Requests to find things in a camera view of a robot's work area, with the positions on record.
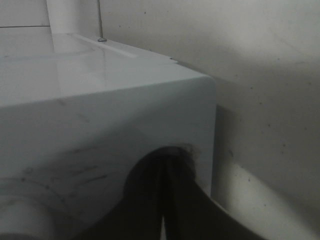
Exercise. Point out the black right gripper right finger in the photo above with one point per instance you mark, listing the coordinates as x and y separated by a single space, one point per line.
192 215

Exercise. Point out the white microwave knob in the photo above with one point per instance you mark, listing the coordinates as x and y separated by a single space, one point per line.
30 211

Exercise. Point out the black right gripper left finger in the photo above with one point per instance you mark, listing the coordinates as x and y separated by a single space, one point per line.
138 215

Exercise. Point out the white microwave oven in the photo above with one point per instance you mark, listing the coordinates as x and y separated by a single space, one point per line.
77 115

